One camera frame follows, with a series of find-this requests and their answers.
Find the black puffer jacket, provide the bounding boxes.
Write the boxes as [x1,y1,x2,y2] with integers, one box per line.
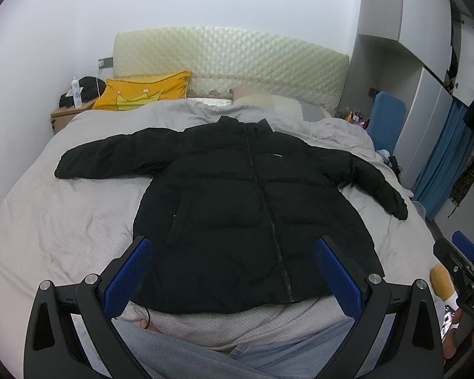
[54,117,408,314]

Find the black clothes on nightstand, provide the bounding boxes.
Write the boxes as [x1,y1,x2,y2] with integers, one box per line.
[59,76,107,108]

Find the person right hand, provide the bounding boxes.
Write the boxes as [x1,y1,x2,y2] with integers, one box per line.
[442,307,474,360]

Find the grey trousers leg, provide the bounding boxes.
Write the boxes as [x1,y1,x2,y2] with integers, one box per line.
[114,319,353,378]

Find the blue curtain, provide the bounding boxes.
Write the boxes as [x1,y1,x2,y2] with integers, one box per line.
[413,99,474,221]

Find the grey bed duvet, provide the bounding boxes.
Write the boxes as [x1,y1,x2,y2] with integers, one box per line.
[0,100,437,378]

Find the blue padded chair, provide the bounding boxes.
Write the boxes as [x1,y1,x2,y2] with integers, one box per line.
[367,92,407,154]

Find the small bottles on shelf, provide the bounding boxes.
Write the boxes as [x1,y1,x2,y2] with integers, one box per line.
[336,108,370,129]

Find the grey white pillow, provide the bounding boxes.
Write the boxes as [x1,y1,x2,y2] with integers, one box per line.
[231,86,332,122]

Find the grey white wardrobe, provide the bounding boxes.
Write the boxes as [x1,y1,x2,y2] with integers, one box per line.
[338,0,474,188]

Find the wooden nightstand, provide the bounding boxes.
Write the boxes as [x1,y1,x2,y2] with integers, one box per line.
[50,99,96,134]

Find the cream quilted headboard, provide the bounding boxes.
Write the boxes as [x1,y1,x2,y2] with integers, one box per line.
[113,26,349,113]

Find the white plastic bottle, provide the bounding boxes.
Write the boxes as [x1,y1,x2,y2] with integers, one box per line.
[71,77,82,109]

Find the yellow crown pillow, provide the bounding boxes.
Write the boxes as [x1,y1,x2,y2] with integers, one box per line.
[93,70,191,111]

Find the wall power socket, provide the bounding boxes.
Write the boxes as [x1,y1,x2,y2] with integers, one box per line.
[98,57,113,69]

